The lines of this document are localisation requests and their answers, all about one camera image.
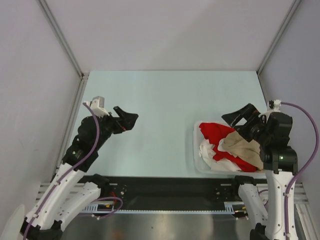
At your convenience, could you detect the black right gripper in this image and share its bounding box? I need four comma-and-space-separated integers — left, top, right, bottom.
221, 102, 271, 145

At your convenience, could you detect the slotted cable duct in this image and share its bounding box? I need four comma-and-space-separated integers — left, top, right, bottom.
80, 202, 246, 215

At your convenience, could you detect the translucent plastic basket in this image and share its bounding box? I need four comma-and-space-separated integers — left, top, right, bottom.
193, 120, 266, 179

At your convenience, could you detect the beige t shirt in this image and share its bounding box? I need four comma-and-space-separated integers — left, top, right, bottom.
221, 131, 264, 170

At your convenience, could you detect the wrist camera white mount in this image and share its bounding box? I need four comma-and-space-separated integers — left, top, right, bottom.
83, 96, 110, 118
259, 99, 281, 122

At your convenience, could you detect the aluminium frame post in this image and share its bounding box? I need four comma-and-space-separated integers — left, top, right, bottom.
256, 0, 302, 77
36, 0, 89, 80

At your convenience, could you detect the right aluminium frame post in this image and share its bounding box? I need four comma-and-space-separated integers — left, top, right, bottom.
256, 0, 302, 77

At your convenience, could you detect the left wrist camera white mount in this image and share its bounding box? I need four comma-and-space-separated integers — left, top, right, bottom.
83, 96, 110, 118

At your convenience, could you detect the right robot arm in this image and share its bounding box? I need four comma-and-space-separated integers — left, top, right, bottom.
222, 100, 298, 240

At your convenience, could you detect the aluminium front rail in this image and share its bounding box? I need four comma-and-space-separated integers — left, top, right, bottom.
34, 182, 311, 205

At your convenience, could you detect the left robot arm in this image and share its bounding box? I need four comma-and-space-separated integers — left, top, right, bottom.
20, 102, 139, 240

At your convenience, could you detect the red t shirt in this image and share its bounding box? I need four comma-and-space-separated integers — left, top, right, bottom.
198, 122, 264, 173

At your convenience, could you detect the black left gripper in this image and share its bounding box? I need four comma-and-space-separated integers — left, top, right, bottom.
93, 106, 138, 150

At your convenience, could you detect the left aluminium frame post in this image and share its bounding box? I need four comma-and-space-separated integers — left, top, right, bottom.
36, 0, 89, 80

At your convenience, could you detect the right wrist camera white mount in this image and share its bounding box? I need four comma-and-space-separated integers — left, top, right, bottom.
259, 99, 281, 122

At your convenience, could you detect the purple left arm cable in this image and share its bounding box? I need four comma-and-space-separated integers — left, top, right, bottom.
24, 102, 124, 238

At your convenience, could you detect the white t shirt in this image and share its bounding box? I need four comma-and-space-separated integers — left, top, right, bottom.
199, 139, 242, 172

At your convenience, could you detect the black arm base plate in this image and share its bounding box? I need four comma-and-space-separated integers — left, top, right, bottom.
106, 176, 241, 202

